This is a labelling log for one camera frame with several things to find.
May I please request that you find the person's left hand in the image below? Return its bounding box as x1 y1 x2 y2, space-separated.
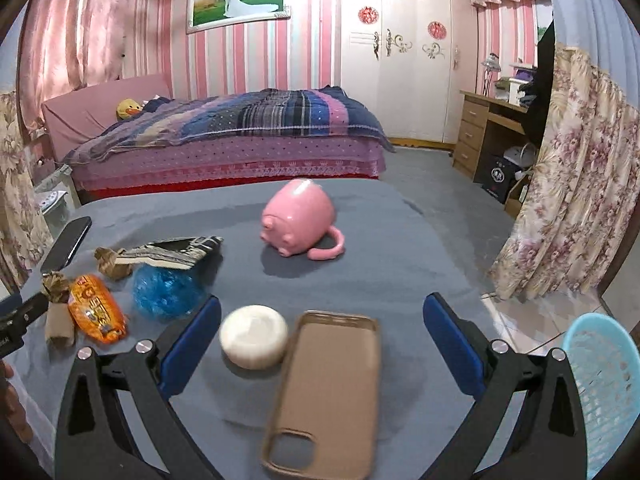
0 360 34 444

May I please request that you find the desk lamp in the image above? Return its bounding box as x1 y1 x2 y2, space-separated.
481 52 503 96

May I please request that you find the yellow duck plush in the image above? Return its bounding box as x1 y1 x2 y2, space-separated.
116 98 146 122

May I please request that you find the grey blue table cloth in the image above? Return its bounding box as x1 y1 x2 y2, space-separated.
0 177 507 480

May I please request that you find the black box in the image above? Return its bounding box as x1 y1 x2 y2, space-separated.
473 150 521 205

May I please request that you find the torn cardboard tube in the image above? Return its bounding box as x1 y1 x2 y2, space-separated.
44 304 77 350

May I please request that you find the orange snack wrapper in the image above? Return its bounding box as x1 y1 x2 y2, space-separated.
67 273 127 345

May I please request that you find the blue floral curtain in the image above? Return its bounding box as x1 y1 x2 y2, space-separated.
490 0 640 302
0 10 54 292

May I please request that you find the pink window curtain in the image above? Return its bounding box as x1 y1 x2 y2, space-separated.
17 0 139 137

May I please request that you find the pink pig mug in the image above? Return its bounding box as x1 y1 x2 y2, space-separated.
259 178 346 261

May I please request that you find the brown paper ball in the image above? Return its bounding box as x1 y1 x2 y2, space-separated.
94 246 135 281

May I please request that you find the wooden desk with drawers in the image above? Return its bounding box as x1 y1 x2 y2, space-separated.
452 90 539 181

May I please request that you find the blue plastic cover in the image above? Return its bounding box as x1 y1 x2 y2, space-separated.
131 265 207 320

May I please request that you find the brown paper scrap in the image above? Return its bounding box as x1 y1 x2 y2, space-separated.
41 270 72 306

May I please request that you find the white storage box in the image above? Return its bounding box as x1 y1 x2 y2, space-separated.
495 77 529 106

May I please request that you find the white round puck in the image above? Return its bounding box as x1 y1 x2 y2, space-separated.
218 304 290 371

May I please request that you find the black smartphone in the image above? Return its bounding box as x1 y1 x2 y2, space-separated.
40 216 93 275

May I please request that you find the brown cardboard box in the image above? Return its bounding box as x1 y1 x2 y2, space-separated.
504 175 534 219

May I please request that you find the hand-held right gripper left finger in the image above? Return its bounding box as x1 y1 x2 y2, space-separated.
55 294 223 480

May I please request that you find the striped purple quilt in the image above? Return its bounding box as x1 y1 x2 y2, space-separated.
64 86 396 164

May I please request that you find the white wardrobe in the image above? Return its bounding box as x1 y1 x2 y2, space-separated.
340 0 479 146

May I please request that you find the pink bed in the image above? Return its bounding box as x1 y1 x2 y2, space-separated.
41 73 390 202

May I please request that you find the black hanging garment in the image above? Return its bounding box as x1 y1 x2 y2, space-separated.
524 20 556 149

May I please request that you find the dark patterned paper wrapper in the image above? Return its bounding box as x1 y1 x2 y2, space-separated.
116 235 225 272

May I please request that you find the light blue plastic basket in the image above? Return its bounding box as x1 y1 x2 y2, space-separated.
560 312 640 480

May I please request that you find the tan phone case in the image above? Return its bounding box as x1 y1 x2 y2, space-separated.
260 310 381 480

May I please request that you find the framed wall picture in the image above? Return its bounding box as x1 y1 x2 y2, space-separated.
186 0 293 35

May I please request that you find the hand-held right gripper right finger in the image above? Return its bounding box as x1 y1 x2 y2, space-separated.
422 292 588 480

